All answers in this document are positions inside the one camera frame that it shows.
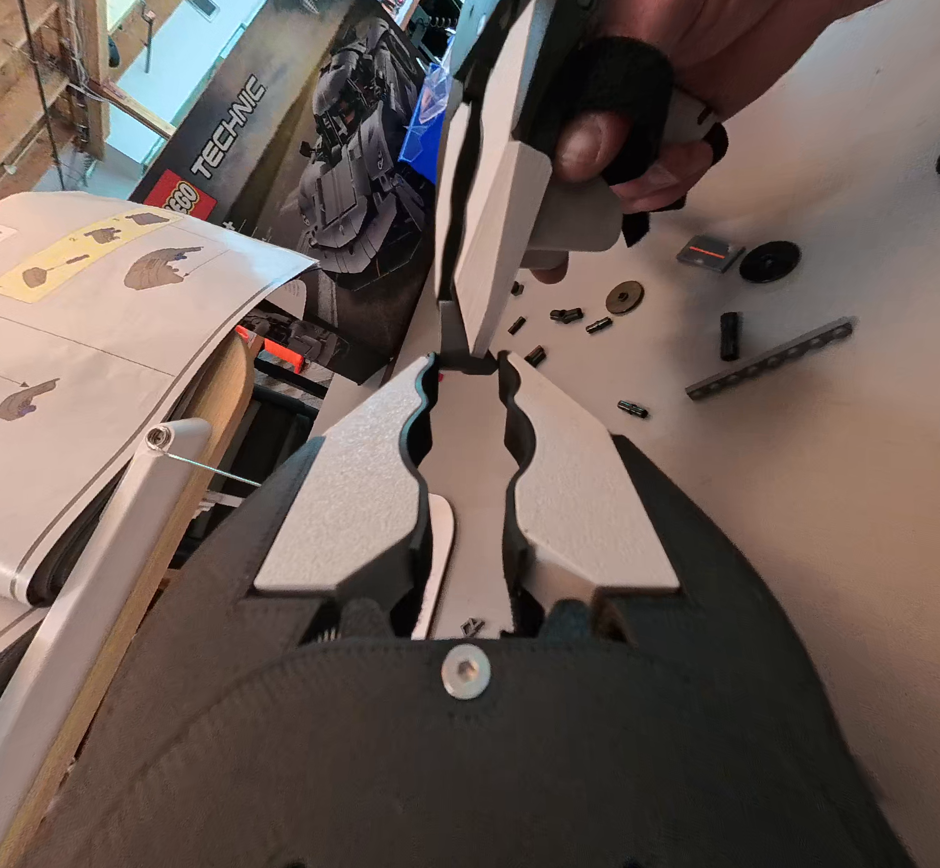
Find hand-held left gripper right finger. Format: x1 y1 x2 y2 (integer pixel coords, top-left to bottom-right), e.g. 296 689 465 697
496 350 680 635

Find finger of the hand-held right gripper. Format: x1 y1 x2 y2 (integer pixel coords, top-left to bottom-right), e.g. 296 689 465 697
433 100 472 356
455 0 553 361

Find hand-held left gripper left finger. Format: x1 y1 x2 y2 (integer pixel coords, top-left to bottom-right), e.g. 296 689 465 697
253 352 443 635

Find dark car set box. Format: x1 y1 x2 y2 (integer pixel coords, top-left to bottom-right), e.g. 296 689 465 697
128 0 471 388

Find long grey lego beam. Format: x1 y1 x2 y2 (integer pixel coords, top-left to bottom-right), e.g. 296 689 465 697
685 317 855 401

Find black round lego disc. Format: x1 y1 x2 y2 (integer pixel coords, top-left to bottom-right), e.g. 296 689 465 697
739 240 801 285

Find lego instruction booklet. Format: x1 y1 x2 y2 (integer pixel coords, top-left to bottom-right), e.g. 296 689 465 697
0 191 320 605

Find blue plastic bin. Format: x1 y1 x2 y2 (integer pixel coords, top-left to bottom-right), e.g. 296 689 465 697
400 62 452 171

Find dark tile with red stripe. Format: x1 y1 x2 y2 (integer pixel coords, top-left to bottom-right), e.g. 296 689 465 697
677 235 746 274

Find wooden frame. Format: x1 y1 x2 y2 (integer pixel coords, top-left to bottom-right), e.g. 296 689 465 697
0 0 177 182

